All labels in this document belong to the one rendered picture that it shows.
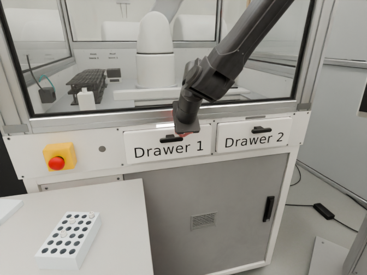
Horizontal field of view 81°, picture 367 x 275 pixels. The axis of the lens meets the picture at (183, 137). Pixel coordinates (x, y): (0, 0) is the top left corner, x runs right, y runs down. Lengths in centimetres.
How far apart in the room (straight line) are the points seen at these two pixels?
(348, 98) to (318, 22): 133
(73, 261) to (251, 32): 55
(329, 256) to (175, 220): 101
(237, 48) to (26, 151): 64
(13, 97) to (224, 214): 86
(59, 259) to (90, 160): 31
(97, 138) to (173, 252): 65
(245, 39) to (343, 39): 180
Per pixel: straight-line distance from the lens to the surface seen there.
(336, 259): 167
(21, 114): 75
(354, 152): 219
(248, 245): 126
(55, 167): 70
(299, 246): 169
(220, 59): 44
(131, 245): 57
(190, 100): 50
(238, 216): 108
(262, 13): 44
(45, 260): 57
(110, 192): 73
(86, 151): 74
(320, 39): 90
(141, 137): 70
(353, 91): 214
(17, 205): 78
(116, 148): 73
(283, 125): 88
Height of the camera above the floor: 119
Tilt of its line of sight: 25 degrees down
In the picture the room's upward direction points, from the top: straight up
